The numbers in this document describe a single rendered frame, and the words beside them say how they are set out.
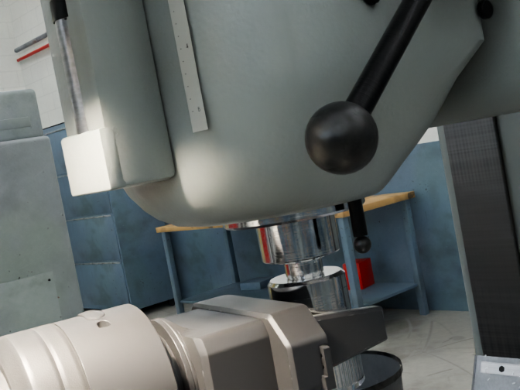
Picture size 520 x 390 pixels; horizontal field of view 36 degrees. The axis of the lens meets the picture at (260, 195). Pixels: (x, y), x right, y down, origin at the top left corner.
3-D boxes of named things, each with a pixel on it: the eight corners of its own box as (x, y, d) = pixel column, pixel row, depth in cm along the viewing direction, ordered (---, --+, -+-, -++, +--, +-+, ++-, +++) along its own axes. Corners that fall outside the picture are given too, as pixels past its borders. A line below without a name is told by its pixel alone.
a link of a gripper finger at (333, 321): (381, 347, 47) (296, 378, 44) (373, 295, 47) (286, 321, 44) (399, 350, 46) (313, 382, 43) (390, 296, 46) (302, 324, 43)
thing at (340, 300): (351, 367, 51) (334, 277, 50) (375, 386, 46) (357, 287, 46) (280, 384, 50) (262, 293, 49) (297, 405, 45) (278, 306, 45)
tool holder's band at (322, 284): (334, 277, 50) (331, 262, 50) (357, 287, 46) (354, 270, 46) (262, 293, 49) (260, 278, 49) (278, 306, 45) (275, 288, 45)
